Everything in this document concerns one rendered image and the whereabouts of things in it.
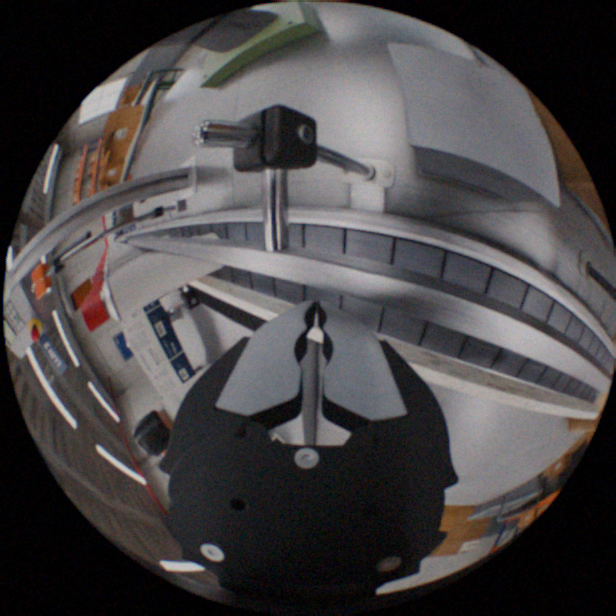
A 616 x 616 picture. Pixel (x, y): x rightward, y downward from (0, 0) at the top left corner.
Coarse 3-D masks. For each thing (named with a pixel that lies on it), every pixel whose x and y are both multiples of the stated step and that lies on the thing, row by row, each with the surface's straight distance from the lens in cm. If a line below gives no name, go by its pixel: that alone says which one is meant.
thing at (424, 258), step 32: (224, 224) 26; (256, 224) 22; (384, 256) 15; (416, 256) 15; (448, 256) 15; (256, 288) 25; (288, 288) 21; (480, 288) 16; (512, 288) 17; (384, 320) 17; (416, 320) 17; (544, 320) 20; (576, 320) 23; (448, 352) 18; (480, 352) 19; (512, 352) 20; (608, 352) 37; (544, 384) 26; (576, 384) 32
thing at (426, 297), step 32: (192, 256) 16; (224, 256) 12; (256, 256) 10; (288, 256) 9; (320, 256) 8; (352, 256) 8; (320, 288) 8; (352, 288) 7; (384, 288) 7; (416, 288) 7; (448, 288) 7; (448, 320) 7; (480, 320) 7; (512, 320) 8; (544, 352) 10; (576, 352) 12; (608, 384) 21
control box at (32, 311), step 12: (24, 276) 52; (24, 288) 51; (12, 300) 53; (24, 300) 52; (36, 300) 55; (24, 312) 54; (36, 312) 55; (12, 324) 58; (36, 324) 56; (24, 336) 60; (12, 348) 64; (24, 348) 63
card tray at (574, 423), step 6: (612, 372) 62; (600, 396) 65; (606, 396) 73; (594, 402) 63; (600, 402) 70; (600, 408) 76; (600, 414) 79; (570, 420) 54; (576, 420) 59; (582, 420) 64; (588, 420) 71; (594, 420) 80; (570, 426) 53; (576, 426) 58; (582, 426) 63; (588, 426) 70; (594, 426) 79; (570, 432) 53
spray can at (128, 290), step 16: (160, 256) 24; (176, 256) 24; (128, 272) 23; (144, 272) 23; (160, 272) 23; (176, 272) 24; (192, 272) 25; (208, 272) 27; (112, 288) 23; (128, 288) 23; (144, 288) 23; (160, 288) 24; (176, 288) 26; (96, 304) 24; (112, 304) 23; (128, 304) 23; (144, 304) 24; (96, 320) 24
